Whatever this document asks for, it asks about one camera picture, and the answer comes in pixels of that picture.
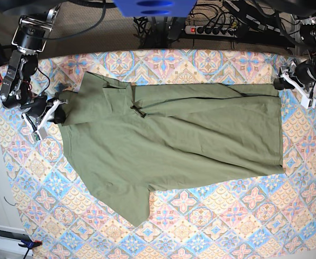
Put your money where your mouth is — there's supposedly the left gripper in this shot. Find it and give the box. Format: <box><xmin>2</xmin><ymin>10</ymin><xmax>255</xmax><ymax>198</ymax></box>
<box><xmin>273</xmin><ymin>61</ymin><xmax>316</xmax><ymax>98</ymax></box>

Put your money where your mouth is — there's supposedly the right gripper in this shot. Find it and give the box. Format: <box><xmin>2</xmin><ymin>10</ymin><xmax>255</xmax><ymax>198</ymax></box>
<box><xmin>20</xmin><ymin>96</ymin><xmax>68</xmax><ymax>132</ymax></box>

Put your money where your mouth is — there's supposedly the olive green t-shirt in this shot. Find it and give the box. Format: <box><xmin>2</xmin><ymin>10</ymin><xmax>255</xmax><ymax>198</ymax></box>
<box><xmin>58</xmin><ymin>72</ymin><xmax>283</xmax><ymax>226</ymax></box>

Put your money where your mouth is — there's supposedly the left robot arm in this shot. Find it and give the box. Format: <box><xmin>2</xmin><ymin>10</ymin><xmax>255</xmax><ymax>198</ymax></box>
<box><xmin>252</xmin><ymin>1</ymin><xmax>316</xmax><ymax>108</ymax></box>

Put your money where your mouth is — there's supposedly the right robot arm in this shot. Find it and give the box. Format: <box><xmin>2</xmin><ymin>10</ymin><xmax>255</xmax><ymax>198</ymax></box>
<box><xmin>0</xmin><ymin>1</ymin><xmax>66</xmax><ymax>133</ymax></box>

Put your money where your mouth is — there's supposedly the patterned tile tablecloth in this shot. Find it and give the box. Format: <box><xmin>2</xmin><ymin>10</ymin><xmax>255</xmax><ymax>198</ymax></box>
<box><xmin>0</xmin><ymin>50</ymin><xmax>316</xmax><ymax>258</ymax></box>

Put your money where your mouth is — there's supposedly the blue orange clamp lower left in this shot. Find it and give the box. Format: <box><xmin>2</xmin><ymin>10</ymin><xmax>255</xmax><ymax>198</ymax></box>
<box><xmin>18</xmin><ymin>240</ymin><xmax>42</xmax><ymax>250</ymax></box>

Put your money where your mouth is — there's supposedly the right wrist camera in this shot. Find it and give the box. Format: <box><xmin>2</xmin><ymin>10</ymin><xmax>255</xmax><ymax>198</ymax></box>
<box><xmin>31</xmin><ymin>127</ymin><xmax>48</xmax><ymax>142</ymax></box>

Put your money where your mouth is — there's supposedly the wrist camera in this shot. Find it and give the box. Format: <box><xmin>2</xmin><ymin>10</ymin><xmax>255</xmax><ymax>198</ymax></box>
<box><xmin>300</xmin><ymin>96</ymin><xmax>316</xmax><ymax>109</ymax></box>
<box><xmin>31</xmin><ymin>127</ymin><xmax>48</xmax><ymax>142</ymax></box>

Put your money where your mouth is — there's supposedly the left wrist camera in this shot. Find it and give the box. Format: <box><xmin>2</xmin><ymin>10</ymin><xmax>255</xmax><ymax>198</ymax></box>
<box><xmin>300</xmin><ymin>96</ymin><xmax>316</xmax><ymax>109</ymax></box>

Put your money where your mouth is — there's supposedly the power strip with red switch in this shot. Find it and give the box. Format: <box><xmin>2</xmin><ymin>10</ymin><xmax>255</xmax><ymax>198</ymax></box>
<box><xmin>184</xmin><ymin>25</ymin><xmax>237</xmax><ymax>38</ymax></box>

